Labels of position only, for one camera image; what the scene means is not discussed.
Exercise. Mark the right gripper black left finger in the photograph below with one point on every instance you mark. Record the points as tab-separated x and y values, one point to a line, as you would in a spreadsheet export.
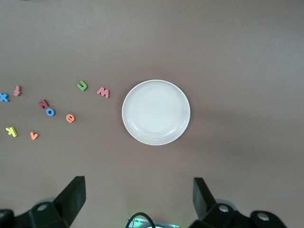
59	213

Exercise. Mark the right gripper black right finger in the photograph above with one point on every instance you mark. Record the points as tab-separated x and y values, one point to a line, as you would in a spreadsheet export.
213	216

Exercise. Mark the orange foam letter e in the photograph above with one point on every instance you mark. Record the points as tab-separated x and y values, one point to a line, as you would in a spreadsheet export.
67	118

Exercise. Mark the pink foam letter w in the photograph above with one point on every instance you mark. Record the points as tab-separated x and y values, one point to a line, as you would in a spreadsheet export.
103	93

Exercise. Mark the green foam letter u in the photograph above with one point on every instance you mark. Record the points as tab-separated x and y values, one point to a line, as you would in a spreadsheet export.
80	87

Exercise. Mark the orange foam letter v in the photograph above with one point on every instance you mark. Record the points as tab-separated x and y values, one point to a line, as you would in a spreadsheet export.
34	137

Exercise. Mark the yellow foam letter k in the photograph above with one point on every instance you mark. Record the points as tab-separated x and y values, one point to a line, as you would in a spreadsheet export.
13	132

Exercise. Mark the blue foam letter o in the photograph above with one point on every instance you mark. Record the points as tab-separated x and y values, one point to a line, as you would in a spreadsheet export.
47	112

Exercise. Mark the dark red foam letter z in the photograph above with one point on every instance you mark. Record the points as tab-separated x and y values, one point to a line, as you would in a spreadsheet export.
43	104

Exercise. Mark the beige brown plate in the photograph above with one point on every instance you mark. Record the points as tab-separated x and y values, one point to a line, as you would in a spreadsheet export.
156	112

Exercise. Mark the blue foam letter x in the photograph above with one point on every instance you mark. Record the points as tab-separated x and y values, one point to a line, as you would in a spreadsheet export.
4	97

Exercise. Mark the pink foam letter f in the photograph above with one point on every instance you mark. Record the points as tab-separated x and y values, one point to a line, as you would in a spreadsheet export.
17	90

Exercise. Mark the brown table cover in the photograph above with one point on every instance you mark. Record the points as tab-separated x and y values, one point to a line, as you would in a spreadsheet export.
152	35

